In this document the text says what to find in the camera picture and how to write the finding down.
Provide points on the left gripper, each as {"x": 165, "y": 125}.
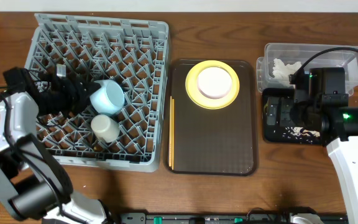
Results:
{"x": 74, "y": 94}

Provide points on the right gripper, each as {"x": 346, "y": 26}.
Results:
{"x": 291, "y": 112}

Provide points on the white tissue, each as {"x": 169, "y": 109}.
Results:
{"x": 282, "y": 71}

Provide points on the food scraps pile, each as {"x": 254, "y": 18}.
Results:
{"x": 298, "y": 132}

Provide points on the blue bowl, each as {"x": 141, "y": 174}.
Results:
{"x": 109, "y": 99}

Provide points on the white cup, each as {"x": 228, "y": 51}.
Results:
{"x": 105, "y": 128}

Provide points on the white pink bowl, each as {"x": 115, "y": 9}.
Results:
{"x": 214, "y": 82}

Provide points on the yellow plate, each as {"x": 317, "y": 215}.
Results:
{"x": 202, "y": 101}

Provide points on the wooden chopstick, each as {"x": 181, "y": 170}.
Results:
{"x": 172, "y": 133}

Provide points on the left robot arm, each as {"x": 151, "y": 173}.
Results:
{"x": 33, "y": 184}

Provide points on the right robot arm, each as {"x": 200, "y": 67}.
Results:
{"x": 317, "y": 110}

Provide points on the black waste tray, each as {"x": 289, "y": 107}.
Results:
{"x": 273, "y": 132}

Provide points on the grey dishwasher rack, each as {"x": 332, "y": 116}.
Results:
{"x": 133, "y": 53}

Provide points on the brown serving tray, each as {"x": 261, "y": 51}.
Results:
{"x": 214, "y": 142}

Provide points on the clear plastic bin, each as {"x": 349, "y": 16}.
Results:
{"x": 293, "y": 53}

